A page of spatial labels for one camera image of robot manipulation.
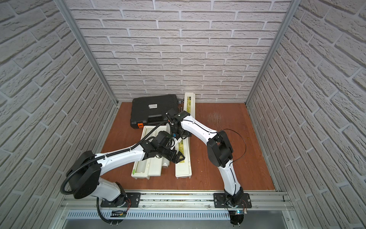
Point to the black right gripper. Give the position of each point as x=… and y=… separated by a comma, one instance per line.
x=186, y=134

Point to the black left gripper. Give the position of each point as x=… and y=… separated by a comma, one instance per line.
x=172, y=154

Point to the cream dispenser with lid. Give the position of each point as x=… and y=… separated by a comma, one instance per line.
x=151, y=167

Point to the white plastic wrap roll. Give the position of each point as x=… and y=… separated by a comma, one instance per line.
x=165, y=163

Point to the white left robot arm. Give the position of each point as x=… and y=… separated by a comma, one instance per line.
x=84, y=177

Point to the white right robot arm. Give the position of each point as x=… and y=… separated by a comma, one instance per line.
x=219, y=150

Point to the black plastic tool case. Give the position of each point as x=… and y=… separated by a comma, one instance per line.
x=150, y=111

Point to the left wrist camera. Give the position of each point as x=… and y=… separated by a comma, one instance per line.
x=163, y=139

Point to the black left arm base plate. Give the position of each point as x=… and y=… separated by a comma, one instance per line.
x=129, y=199

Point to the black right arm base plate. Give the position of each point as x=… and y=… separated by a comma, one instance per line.
x=224, y=200

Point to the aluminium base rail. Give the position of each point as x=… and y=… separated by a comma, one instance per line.
x=153, y=204

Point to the aluminium corner post right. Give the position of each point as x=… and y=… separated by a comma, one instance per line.
x=274, y=46

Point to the aluminium corner post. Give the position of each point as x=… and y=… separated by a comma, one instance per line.
x=274, y=46
x=73, y=25

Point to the aluminium corner post left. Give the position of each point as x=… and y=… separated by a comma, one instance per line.
x=73, y=25

